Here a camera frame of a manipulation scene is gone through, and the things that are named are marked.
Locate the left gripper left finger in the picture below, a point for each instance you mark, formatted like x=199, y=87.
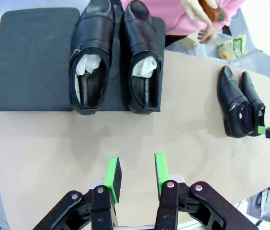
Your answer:
x=115, y=177

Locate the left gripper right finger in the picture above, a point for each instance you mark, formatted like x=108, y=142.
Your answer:
x=162, y=172

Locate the black pointed dress shoe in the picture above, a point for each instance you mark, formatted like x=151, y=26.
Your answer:
x=230, y=95
x=250, y=91

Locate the brown wooden shoe brush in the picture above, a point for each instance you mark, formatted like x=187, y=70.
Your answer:
x=215, y=14

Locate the black perforated leather loafer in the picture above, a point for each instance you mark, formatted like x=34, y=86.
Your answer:
x=94, y=31
x=139, y=31

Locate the person's left hand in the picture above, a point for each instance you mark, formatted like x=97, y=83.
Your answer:
x=209, y=34

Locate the person's right hand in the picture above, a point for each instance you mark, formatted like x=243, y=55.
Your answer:
x=192, y=9

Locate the green snack bag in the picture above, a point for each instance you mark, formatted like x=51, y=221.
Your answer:
x=235, y=46

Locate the clear plastic bin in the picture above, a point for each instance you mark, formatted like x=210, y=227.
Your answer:
x=209, y=51

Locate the large white table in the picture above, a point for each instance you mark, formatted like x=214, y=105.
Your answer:
x=262, y=28

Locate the white paper shoe stuffing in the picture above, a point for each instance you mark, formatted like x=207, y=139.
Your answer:
x=87, y=63
x=144, y=67

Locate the brown cardboard box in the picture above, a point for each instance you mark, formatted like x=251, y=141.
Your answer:
x=185, y=43

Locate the pink hoodie torso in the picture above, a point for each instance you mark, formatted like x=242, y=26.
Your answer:
x=168, y=16

